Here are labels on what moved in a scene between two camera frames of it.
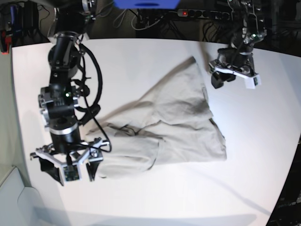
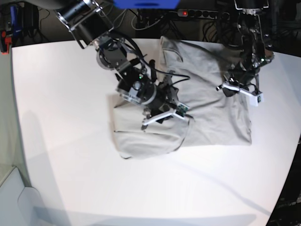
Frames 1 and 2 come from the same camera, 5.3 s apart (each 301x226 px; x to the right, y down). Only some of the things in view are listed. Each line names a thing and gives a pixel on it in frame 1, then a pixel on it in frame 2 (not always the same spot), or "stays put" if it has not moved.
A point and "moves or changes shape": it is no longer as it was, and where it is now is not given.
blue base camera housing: x=147 y=4 stays put
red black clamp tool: x=5 y=40 stays put
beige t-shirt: x=170 y=124 moves or changes shape
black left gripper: x=95 y=154 → x=166 y=98
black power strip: x=202 y=14 stays put
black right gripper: x=233 y=58 → x=249 y=80
